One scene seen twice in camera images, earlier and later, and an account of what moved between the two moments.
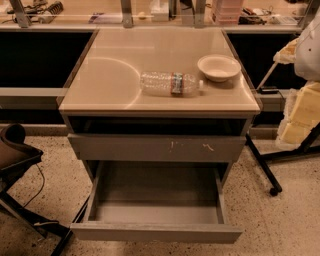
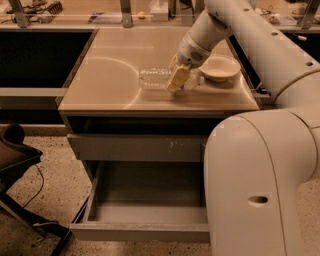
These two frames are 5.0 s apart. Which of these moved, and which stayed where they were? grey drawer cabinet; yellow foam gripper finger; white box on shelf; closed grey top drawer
Moved: yellow foam gripper finger
Stayed: closed grey top drawer; white box on shelf; grey drawer cabinet
